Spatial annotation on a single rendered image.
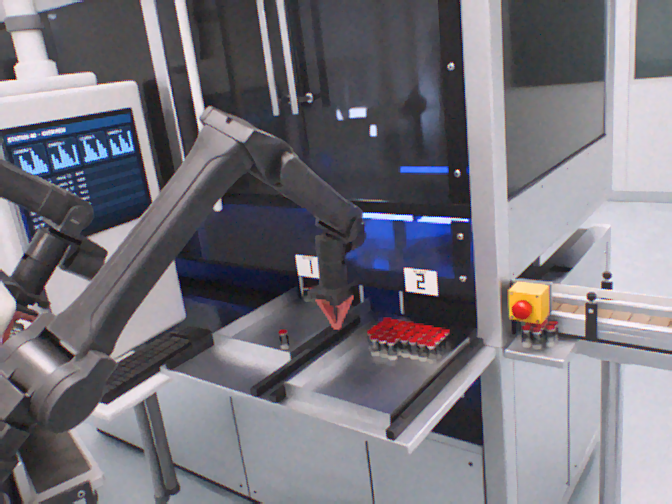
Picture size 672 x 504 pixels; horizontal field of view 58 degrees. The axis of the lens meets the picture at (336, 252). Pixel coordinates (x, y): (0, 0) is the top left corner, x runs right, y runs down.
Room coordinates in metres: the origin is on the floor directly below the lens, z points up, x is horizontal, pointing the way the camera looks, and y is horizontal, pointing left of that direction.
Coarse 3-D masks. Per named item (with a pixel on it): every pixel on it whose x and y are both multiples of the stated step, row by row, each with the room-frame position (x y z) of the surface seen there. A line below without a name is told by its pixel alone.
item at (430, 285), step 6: (408, 270) 1.37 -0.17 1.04; (414, 270) 1.36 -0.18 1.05; (420, 270) 1.35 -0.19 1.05; (426, 270) 1.34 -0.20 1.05; (408, 276) 1.37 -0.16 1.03; (414, 276) 1.36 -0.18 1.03; (420, 276) 1.35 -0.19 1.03; (426, 276) 1.34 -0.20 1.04; (432, 276) 1.33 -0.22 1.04; (408, 282) 1.37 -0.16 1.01; (414, 282) 1.36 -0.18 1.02; (426, 282) 1.34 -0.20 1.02; (432, 282) 1.33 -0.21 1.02; (408, 288) 1.37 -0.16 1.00; (414, 288) 1.36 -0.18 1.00; (426, 288) 1.34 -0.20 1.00; (432, 288) 1.33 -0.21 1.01; (432, 294) 1.33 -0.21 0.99
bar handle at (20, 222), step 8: (0, 136) 1.40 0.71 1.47; (0, 144) 1.40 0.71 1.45; (0, 152) 1.39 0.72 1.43; (8, 160) 1.41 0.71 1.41; (16, 208) 1.39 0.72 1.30; (16, 216) 1.39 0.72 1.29; (24, 216) 1.41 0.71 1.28; (16, 224) 1.39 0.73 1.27; (24, 224) 1.40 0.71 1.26; (24, 232) 1.40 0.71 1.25; (24, 240) 1.39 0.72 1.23; (24, 248) 1.39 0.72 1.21; (40, 312) 1.40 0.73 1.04
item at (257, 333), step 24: (264, 312) 1.58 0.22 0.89; (288, 312) 1.59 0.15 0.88; (312, 312) 1.57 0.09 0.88; (336, 312) 1.55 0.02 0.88; (360, 312) 1.50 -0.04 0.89; (216, 336) 1.42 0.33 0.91; (240, 336) 1.47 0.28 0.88; (264, 336) 1.45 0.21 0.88; (288, 336) 1.43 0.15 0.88; (312, 336) 1.34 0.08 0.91; (288, 360) 1.28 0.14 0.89
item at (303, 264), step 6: (300, 258) 1.57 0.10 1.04; (306, 258) 1.56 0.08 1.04; (312, 258) 1.55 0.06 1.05; (300, 264) 1.57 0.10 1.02; (306, 264) 1.56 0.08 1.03; (312, 264) 1.55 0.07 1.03; (300, 270) 1.58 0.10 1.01; (306, 270) 1.56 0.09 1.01; (312, 276) 1.55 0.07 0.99; (318, 276) 1.54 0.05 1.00
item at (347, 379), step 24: (360, 336) 1.35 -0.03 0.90; (336, 360) 1.27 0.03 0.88; (360, 360) 1.25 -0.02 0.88; (384, 360) 1.24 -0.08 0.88; (408, 360) 1.23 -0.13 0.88; (288, 384) 1.13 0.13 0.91; (312, 384) 1.17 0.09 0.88; (336, 384) 1.16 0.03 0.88; (360, 384) 1.15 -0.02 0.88; (384, 384) 1.14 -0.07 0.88; (408, 384) 1.13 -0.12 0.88; (336, 408) 1.05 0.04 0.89; (360, 408) 1.02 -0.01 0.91; (384, 408) 1.05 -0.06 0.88
